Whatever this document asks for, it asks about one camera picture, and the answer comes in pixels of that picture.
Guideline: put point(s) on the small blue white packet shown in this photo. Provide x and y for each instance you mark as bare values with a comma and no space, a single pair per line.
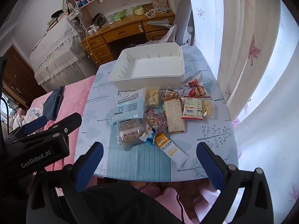
148,138

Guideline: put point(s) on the white power strip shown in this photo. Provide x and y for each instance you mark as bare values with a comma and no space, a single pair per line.
75,14

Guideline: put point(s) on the white bag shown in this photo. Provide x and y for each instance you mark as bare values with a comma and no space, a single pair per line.
170,35

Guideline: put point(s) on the white printed storage box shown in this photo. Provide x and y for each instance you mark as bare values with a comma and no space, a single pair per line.
160,3

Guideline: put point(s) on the white red label packet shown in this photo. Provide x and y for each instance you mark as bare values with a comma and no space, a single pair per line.
192,108

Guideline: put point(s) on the brown roll cake packet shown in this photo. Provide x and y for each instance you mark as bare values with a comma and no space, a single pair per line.
128,131

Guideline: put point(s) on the pink blanket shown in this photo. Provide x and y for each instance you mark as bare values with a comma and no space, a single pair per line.
69,112

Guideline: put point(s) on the lace covered cabinet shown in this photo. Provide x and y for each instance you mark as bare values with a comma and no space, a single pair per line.
58,46

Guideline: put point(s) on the light blue snack packet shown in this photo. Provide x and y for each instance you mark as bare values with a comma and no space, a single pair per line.
128,107

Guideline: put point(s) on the clear peanut candy packet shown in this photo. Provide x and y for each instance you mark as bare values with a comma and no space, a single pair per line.
171,93

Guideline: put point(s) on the yellow mug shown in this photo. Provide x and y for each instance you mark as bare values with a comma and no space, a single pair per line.
139,11

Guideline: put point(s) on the orange white snack bar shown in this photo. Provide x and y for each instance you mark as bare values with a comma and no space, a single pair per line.
172,151

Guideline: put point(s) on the white plastic bin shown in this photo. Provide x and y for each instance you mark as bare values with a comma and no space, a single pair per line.
140,84

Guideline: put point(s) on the white leaf print curtain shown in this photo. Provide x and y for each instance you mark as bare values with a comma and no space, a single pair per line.
233,39

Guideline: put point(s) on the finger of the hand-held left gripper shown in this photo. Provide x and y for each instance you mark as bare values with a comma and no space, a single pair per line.
67,123
35,124

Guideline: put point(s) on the green tissue pack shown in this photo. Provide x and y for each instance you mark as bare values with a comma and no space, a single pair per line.
119,15

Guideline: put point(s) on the wooden bookshelf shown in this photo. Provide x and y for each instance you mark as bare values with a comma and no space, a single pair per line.
116,2

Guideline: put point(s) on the clear nut brittle packet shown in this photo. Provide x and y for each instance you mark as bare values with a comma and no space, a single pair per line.
155,120

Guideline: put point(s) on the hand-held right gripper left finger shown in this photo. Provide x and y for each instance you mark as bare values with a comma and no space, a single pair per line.
91,165

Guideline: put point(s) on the long beige wafer packet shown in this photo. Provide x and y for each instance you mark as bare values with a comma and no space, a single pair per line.
174,116

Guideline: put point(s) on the wooden desk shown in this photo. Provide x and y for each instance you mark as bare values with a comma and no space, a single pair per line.
123,31

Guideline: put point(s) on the puffed rice cake packet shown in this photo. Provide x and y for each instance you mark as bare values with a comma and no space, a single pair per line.
152,96
208,108

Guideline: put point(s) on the dark patterned pouch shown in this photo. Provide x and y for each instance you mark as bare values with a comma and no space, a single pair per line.
98,19

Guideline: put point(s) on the red white snack packet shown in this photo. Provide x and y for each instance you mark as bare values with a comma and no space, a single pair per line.
195,88

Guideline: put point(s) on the person's dark pants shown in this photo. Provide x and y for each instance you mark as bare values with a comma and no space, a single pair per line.
121,205

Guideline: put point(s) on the navy cloth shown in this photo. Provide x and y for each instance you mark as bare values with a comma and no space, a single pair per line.
52,102

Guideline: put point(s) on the grey white chair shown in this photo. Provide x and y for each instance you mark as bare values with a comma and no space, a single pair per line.
184,23

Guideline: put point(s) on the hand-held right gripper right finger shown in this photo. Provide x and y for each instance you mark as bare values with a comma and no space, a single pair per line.
210,165

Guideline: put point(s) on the floral blanket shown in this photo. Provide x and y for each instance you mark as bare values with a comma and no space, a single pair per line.
31,115

